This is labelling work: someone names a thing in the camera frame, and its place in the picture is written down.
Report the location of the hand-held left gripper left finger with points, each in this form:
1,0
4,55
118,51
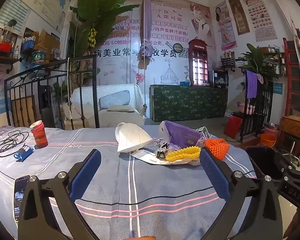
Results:
86,172

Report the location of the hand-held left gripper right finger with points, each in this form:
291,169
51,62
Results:
215,175

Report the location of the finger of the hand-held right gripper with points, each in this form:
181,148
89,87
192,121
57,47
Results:
282,162

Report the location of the dark brown trash bin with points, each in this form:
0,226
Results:
260,160

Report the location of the orange foam fruit net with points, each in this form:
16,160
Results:
217,147

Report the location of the yellow foam fruit net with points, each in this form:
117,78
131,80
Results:
182,153

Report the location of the clear plastic wrapper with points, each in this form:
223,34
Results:
202,133

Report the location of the purple plastic packet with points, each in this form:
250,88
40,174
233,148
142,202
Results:
182,135

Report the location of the black and white wrapper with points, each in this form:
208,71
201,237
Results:
162,152

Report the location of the white face mask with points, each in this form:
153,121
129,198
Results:
132,137

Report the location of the white paper sheet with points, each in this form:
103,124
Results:
150,158

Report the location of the chrome swivel stool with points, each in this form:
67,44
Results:
293,150

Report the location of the orange bucket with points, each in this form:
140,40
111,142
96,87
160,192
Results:
267,140

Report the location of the pink bucket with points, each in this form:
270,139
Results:
272,132

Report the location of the orange patterned case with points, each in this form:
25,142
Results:
295,126

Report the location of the metal basin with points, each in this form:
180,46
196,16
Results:
272,125

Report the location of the red bag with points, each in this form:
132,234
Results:
233,127

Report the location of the blue striped blanket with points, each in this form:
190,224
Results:
140,180

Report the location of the black metal railing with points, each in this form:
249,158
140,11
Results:
262,110

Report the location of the red cup with lid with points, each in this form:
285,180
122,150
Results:
40,136

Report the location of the pink basin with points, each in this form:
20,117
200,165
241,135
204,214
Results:
246,108

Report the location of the blue snack packet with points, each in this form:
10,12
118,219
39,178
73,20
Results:
23,153

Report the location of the black smartphone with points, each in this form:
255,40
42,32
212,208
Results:
21,192

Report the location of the cream cushion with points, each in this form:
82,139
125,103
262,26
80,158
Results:
120,108

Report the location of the green printed cabinet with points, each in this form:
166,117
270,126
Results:
187,102

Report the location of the grey blue pillow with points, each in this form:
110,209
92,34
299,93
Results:
113,100

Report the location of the black metal bed headboard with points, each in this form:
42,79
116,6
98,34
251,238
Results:
97,92

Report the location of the red ladder shelf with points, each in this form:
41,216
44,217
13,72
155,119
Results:
286,80

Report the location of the purple towel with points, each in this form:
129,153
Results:
251,85

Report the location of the white swing chair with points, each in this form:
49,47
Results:
115,88

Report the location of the small blue box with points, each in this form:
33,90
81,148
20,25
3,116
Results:
184,83

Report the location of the black display case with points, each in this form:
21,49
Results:
218,78

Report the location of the green potted plant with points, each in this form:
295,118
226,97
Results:
255,57

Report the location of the red phone booth cabinet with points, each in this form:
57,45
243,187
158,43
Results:
198,46

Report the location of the cardboard box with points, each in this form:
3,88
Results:
48,41

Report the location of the blue basket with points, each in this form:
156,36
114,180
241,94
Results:
28,45

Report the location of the purple hanging cloth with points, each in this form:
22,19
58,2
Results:
147,25

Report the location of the banana plant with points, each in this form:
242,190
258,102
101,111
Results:
97,10

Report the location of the blue wall sign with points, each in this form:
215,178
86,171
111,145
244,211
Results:
278,88

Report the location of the small wall shelf with bottles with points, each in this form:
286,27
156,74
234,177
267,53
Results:
228,61

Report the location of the pink portrait wall poster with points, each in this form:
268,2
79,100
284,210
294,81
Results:
225,27

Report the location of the eyebrow chart wall poster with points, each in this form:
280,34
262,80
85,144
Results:
256,12

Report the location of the large wall poster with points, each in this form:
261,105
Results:
165,30

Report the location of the brown tower wall poster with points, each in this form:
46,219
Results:
238,15

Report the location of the white wall chart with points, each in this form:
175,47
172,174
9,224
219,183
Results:
45,2

